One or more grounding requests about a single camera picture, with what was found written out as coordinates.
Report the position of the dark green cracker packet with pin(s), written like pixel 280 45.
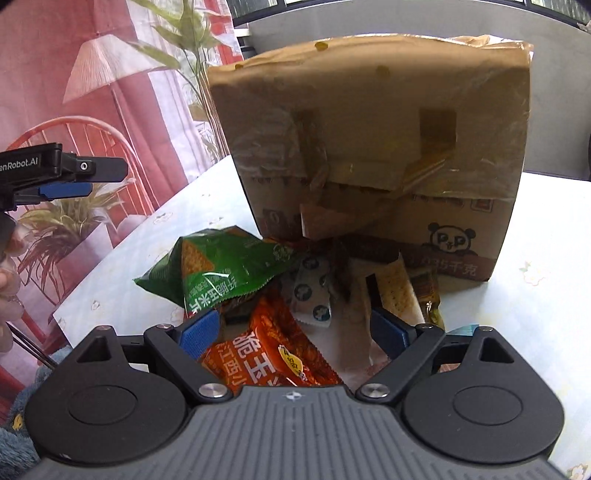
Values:
pixel 221 267

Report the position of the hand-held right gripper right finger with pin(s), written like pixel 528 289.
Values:
pixel 390 333

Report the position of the teal snack packet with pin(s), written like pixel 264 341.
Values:
pixel 461 329

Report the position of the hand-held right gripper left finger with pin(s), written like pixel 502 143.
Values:
pixel 203 330

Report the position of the person's left hand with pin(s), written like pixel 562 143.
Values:
pixel 8 284

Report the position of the floral checked tablecloth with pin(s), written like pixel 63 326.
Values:
pixel 545 300

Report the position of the blue fuzzy cloth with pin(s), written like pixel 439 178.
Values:
pixel 18 415

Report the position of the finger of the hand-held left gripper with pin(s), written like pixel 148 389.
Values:
pixel 99 168
pixel 64 190

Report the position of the orange snack packet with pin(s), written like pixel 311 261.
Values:
pixel 268 344

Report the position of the red printed curtain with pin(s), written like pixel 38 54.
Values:
pixel 92 69

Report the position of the thin metal rod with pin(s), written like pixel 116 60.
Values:
pixel 32 346

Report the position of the dark window frame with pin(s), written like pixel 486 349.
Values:
pixel 415 11

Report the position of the clear cracker packet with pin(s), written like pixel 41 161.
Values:
pixel 395 286

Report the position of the brown cardboard box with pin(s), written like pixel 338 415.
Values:
pixel 369 115

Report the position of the brown glossy snack packet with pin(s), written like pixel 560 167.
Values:
pixel 431 300

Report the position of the white blue dotted snack packet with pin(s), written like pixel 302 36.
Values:
pixel 310 295

